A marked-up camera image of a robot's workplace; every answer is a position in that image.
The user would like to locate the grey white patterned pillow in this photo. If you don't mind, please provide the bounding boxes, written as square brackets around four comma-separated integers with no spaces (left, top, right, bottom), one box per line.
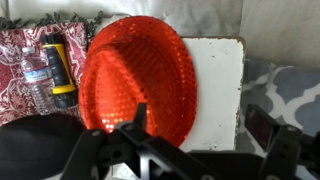
[235,58,320,180]

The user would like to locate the black round cushion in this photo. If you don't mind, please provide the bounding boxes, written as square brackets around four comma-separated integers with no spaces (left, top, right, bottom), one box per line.
[0,113,85,180]

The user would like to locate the orange sequined hat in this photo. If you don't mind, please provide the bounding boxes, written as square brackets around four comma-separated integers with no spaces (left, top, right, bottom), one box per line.
[79,16,197,146]

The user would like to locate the clear plastic water bottle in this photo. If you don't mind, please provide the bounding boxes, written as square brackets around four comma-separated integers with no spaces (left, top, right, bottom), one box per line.
[21,47,56,115]

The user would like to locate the red white patterned cloth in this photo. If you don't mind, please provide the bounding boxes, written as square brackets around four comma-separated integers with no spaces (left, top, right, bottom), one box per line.
[0,11,103,125]

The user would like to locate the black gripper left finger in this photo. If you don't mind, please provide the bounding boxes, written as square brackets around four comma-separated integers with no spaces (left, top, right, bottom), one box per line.
[61,103,217,180]

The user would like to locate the small white wooden chair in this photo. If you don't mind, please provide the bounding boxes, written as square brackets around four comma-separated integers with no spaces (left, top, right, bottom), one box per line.
[177,36,244,151]

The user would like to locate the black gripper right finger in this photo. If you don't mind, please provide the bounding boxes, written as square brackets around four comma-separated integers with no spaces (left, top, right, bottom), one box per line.
[244,104,320,180]

